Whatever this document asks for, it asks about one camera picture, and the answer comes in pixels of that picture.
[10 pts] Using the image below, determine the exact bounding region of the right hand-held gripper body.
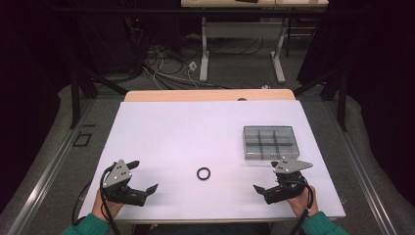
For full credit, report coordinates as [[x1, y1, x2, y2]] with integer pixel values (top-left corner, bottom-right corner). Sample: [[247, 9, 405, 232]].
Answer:
[[263, 157, 313, 206]]

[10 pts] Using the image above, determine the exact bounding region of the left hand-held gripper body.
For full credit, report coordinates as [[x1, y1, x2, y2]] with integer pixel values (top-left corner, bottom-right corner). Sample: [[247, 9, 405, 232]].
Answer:
[[103, 159, 148, 208]]

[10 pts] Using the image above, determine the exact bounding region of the clear plastic compartment box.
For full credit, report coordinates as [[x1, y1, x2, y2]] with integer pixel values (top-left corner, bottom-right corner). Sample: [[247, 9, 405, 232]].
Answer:
[[243, 125, 300, 161]]

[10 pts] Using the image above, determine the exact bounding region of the black rubber ring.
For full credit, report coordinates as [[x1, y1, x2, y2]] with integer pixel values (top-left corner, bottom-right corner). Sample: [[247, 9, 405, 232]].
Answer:
[[196, 166, 211, 181]]

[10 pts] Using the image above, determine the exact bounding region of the person's right hand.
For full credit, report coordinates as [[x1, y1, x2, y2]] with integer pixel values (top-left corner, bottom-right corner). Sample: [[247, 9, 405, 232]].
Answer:
[[287, 185, 319, 218]]

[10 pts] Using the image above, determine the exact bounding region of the person's left hand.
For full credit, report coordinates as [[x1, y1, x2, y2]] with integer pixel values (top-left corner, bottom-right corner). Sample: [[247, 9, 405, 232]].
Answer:
[[92, 189, 125, 223]]

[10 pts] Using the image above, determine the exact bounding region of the white table mat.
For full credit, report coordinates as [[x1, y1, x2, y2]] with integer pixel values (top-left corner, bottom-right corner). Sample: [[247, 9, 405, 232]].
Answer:
[[77, 99, 346, 223]]

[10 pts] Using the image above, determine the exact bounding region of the black metal stand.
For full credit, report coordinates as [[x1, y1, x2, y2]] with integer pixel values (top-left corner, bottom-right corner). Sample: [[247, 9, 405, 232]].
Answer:
[[293, 70, 348, 131], [69, 70, 128, 130]]

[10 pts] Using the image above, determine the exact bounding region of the light wooden table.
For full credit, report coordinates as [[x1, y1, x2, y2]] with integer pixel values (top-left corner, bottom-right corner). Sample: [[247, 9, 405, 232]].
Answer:
[[123, 88, 297, 103]]

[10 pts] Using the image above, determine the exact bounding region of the dark curtain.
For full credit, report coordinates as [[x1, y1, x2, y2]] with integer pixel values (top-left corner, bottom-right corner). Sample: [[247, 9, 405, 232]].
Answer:
[[0, 0, 79, 210], [297, 0, 415, 207]]

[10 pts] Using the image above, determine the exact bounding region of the white desk with metal legs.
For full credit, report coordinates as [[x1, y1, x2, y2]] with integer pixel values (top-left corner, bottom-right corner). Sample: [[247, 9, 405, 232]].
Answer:
[[180, 0, 330, 84]]

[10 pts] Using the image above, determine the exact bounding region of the left hand-held gripper cable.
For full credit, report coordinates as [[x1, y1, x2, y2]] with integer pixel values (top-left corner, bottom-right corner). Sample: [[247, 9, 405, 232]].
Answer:
[[99, 164, 121, 235]]

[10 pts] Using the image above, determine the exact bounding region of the hand-held gripper cable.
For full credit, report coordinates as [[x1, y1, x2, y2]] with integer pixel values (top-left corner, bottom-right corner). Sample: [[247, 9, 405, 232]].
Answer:
[[288, 177, 316, 235], [99, 164, 121, 235]]

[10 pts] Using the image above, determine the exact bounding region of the right hand-held gripper cable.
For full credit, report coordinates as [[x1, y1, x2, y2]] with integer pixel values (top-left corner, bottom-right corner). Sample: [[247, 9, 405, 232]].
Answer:
[[288, 177, 316, 235]]

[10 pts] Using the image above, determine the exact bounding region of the black cable loop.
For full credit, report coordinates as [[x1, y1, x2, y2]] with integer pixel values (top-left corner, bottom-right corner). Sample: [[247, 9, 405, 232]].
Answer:
[[71, 180, 92, 226]]

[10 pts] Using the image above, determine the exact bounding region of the aluminium floor rail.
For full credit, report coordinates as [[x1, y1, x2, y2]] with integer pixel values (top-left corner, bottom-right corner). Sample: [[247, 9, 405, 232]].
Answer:
[[324, 101, 397, 235], [6, 97, 96, 235]]

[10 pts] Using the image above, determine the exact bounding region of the tangle of floor cables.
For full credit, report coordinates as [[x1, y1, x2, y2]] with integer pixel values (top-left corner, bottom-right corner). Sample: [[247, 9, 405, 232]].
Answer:
[[130, 28, 229, 91]]

